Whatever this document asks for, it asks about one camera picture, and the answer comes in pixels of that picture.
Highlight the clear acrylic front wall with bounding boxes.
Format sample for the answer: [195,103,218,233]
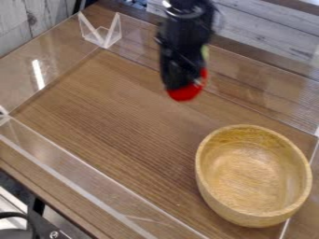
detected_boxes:
[0,106,202,239]

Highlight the black cable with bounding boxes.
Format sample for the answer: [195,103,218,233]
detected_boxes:
[0,212,35,232]

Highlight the oval wooden bowl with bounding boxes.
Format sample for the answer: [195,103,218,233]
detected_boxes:
[195,124,312,228]

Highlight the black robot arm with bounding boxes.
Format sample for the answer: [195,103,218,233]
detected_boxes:
[156,0,218,91]

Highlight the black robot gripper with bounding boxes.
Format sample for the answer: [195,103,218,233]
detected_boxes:
[156,8,214,91]

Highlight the black table leg frame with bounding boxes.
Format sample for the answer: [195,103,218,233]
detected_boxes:
[28,194,72,239]

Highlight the red plush strawberry toy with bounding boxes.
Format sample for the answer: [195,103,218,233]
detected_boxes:
[165,45,210,102]

